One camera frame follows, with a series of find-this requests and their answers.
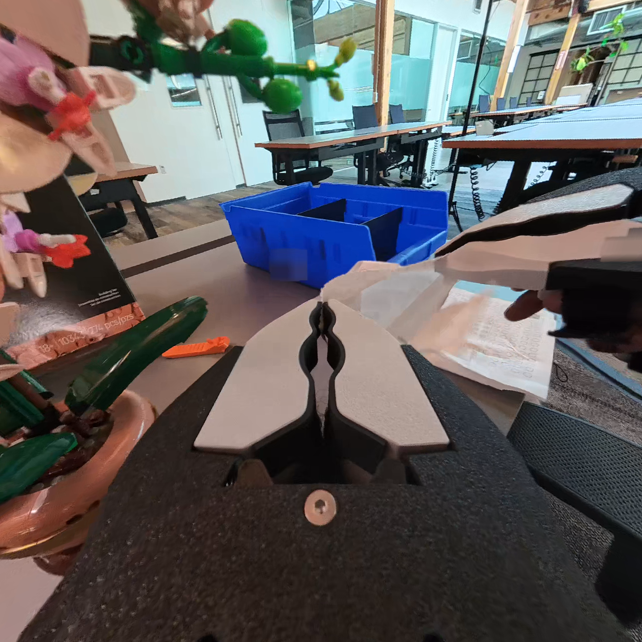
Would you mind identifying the black orchid set box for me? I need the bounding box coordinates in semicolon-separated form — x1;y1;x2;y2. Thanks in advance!
0;171;147;372

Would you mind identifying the thin black pole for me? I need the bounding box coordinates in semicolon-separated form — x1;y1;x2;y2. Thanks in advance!
448;0;491;232

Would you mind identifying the hanging green plant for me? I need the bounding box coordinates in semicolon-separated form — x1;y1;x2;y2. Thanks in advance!
571;14;629;72

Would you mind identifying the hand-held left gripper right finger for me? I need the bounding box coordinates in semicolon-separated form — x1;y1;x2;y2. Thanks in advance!
324;299;450;459

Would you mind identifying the blue plastic bin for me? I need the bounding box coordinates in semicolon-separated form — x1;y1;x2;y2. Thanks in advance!
219;182;448;290

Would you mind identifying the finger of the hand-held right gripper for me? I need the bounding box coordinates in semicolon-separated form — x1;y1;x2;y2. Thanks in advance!
434;183;637;257
434;221;605;292

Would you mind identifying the grey desk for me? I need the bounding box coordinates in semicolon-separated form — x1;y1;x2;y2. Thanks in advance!
0;219;558;642

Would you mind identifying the orange brick separator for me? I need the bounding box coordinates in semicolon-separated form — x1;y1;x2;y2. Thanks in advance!
162;336;231;360

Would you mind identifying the wood-edged office table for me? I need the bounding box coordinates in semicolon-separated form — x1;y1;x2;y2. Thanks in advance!
65;162;159;240
441;98;642;221
255;120;452;187

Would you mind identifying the toy brick orchid plant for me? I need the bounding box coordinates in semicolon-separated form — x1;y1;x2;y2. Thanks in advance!
0;0;359;575

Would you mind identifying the small white paper bag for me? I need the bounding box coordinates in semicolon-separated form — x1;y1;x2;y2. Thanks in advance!
320;260;454;347

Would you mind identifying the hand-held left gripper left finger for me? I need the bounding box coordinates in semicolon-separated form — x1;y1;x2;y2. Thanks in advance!
193;300;326;459

